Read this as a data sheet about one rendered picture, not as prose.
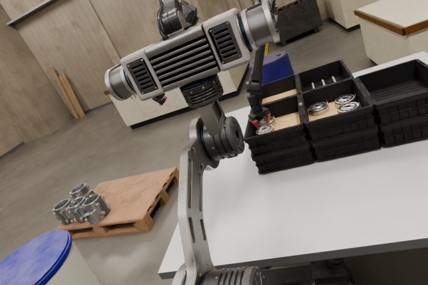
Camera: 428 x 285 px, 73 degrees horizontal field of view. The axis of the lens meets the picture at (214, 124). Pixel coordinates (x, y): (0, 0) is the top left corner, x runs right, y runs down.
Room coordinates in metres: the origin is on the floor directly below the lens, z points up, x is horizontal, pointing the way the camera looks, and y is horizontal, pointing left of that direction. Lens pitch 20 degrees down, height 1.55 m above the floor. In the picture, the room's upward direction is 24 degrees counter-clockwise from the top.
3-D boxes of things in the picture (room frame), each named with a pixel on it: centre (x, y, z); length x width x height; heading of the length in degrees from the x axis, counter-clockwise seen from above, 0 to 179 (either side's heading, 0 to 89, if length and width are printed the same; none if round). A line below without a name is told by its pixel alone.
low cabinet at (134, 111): (6.43, 0.17, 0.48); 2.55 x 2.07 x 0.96; 68
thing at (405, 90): (1.22, -0.87, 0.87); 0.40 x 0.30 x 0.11; 158
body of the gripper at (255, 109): (1.47, -0.25, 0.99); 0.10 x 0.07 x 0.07; 105
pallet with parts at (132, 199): (2.94, 1.32, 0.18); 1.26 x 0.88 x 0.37; 67
